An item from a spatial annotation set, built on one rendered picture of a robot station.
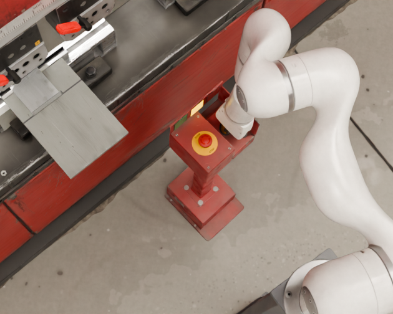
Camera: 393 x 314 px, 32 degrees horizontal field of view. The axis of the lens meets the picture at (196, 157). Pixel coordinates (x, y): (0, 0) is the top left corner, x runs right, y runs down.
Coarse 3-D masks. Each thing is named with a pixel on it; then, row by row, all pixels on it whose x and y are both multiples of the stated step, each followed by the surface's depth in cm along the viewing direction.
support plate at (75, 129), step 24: (48, 72) 169; (72, 72) 170; (72, 96) 168; (96, 96) 168; (24, 120) 165; (48, 120) 166; (72, 120) 166; (96, 120) 166; (48, 144) 164; (72, 144) 164; (96, 144) 164; (72, 168) 162
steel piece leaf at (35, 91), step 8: (32, 72) 169; (40, 72) 169; (24, 80) 168; (32, 80) 168; (40, 80) 168; (48, 80) 168; (16, 88) 167; (24, 88) 168; (32, 88) 168; (40, 88) 168; (48, 88) 168; (24, 96) 167; (32, 96) 167; (40, 96) 167; (48, 96) 167; (56, 96) 166; (24, 104) 166; (32, 104) 166; (40, 104) 167; (48, 104) 166; (32, 112) 164
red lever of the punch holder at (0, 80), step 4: (8, 68) 150; (8, 72) 149; (12, 72) 149; (0, 76) 146; (4, 76) 147; (8, 76) 148; (12, 76) 149; (16, 76) 149; (0, 80) 145; (4, 80) 146; (8, 80) 147; (12, 80) 149; (16, 80) 148; (20, 80) 149; (0, 84) 145; (4, 84) 147
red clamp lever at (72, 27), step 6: (78, 18) 154; (84, 18) 154; (60, 24) 147; (66, 24) 148; (72, 24) 150; (78, 24) 151; (84, 24) 153; (90, 24) 154; (60, 30) 147; (66, 30) 148; (72, 30) 149; (78, 30) 151; (90, 30) 155
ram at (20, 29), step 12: (0, 0) 129; (12, 0) 132; (24, 0) 135; (36, 0) 138; (60, 0) 144; (0, 12) 132; (12, 12) 135; (48, 12) 145; (0, 24) 135; (24, 24) 142; (12, 36) 142
